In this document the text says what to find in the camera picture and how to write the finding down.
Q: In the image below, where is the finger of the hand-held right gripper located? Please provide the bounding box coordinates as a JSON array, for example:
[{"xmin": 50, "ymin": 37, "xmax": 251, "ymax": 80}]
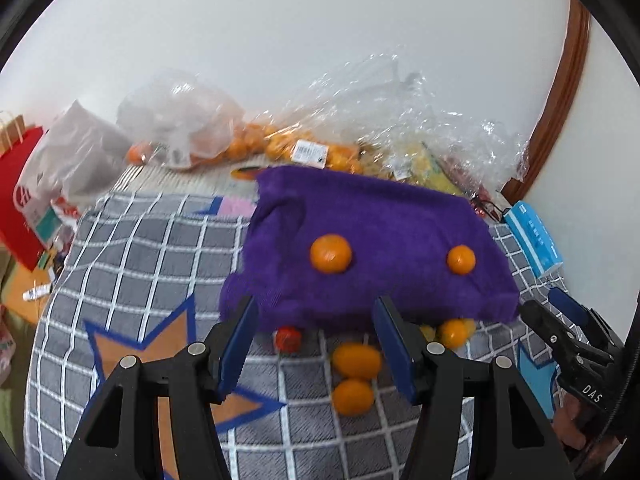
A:
[
  {"xmin": 547, "ymin": 286, "xmax": 609, "ymax": 347},
  {"xmin": 520, "ymin": 299, "xmax": 582, "ymax": 367}
]

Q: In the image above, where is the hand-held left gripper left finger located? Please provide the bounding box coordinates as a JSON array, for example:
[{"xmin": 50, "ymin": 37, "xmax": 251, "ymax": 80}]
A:
[{"xmin": 56, "ymin": 294, "xmax": 261, "ymax": 480}]

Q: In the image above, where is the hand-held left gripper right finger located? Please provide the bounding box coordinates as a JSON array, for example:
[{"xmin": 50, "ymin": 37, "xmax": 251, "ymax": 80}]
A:
[{"xmin": 372, "ymin": 294, "xmax": 577, "ymax": 480}]

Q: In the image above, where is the oval orange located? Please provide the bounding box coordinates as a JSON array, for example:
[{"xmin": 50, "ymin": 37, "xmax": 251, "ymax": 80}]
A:
[
  {"xmin": 331, "ymin": 342, "xmax": 383, "ymax": 380},
  {"xmin": 332, "ymin": 378, "xmax": 375, "ymax": 417}
]

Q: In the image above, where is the red tomato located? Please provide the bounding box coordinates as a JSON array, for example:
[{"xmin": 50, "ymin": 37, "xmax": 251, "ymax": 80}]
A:
[{"xmin": 274, "ymin": 326, "xmax": 304, "ymax": 352}]

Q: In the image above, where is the person's right hand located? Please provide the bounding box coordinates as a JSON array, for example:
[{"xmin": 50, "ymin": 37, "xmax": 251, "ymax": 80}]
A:
[{"xmin": 554, "ymin": 394, "xmax": 623, "ymax": 457}]

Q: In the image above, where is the round orange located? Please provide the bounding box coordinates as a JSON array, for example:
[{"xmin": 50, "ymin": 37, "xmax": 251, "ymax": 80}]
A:
[{"xmin": 436, "ymin": 319, "xmax": 471, "ymax": 350}]

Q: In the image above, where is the blue tissue box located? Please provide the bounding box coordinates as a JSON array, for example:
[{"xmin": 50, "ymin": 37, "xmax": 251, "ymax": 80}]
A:
[{"xmin": 502, "ymin": 201, "xmax": 565, "ymax": 279}]

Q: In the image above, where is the small smooth orange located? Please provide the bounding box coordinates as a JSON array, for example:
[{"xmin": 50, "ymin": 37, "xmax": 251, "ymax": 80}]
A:
[{"xmin": 446, "ymin": 245, "xmax": 476, "ymax": 276}]

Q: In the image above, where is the large dimpled orange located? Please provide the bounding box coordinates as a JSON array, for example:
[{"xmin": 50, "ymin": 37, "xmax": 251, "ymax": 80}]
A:
[{"xmin": 309, "ymin": 233, "xmax": 353, "ymax": 275}]

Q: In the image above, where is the grey checked blanket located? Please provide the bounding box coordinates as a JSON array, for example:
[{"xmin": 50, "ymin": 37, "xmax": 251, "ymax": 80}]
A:
[{"xmin": 22, "ymin": 192, "xmax": 576, "ymax": 480}]

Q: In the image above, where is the bunch of cherry tomatoes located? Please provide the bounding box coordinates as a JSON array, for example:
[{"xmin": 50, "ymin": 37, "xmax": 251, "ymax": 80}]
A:
[{"xmin": 467, "ymin": 187, "xmax": 506, "ymax": 222}]

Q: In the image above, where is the purple towel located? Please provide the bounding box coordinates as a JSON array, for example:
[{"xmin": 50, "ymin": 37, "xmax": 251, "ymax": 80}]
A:
[{"xmin": 218, "ymin": 164, "xmax": 521, "ymax": 333}]

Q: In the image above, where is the pink paper item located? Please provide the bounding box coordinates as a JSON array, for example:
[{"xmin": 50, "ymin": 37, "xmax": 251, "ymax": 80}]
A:
[{"xmin": 217, "ymin": 196, "xmax": 257, "ymax": 218}]

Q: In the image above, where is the clear bag of oranges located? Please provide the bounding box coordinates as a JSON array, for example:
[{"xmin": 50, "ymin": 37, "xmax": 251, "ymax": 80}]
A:
[{"xmin": 220, "ymin": 120, "xmax": 371, "ymax": 176}]

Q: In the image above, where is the clear cellophane bag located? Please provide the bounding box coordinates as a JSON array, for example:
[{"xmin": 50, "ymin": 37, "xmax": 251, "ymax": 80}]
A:
[{"xmin": 280, "ymin": 52, "xmax": 531, "ymax": 196}]

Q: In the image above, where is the white plastic bag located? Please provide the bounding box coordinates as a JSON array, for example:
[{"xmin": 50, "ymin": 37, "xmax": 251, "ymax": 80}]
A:
[{"xmin": 116, "ymin": 69, "xmax": 246, "ymax": 170}]

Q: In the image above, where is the grey plastic bag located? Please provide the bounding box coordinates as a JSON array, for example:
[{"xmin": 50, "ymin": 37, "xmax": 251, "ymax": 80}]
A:
[{"xmin": 20, "ymin": 100, "xmax": 132, "ymax": 241}]

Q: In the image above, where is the red paper bag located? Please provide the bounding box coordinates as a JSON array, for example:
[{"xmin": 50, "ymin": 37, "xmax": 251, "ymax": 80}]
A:
[{"xmin": 0, "ymin": 127, "xmax": 51, "ymax": 272}]

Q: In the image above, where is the brown paper bag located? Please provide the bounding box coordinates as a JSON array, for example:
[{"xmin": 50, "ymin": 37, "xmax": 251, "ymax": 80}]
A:
[{"xmin": 0, "ymin": 110, "xmax": 26, "ymax": 153}]

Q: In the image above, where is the wooden door frame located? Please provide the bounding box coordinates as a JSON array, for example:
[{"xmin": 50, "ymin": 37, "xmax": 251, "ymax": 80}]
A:
[{"xmin": 500, "ymin": 0, "xmax": 592, "ymax": 206}]

